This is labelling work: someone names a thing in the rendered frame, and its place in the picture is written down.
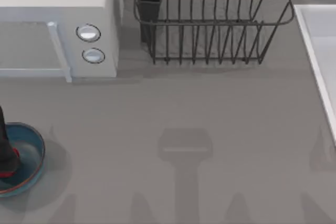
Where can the white sink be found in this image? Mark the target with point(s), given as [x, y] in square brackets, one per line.
[319, 51]

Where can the silver microwave knob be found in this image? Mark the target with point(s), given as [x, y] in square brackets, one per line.
[88, 33]
[93, 55]

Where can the blue bowl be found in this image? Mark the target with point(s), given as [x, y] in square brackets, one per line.
[31, 153]

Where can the black cutlery holder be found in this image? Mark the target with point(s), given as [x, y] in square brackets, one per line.
[149, 1]

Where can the microwave oven door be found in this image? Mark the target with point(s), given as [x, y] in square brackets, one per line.
[29, 48]

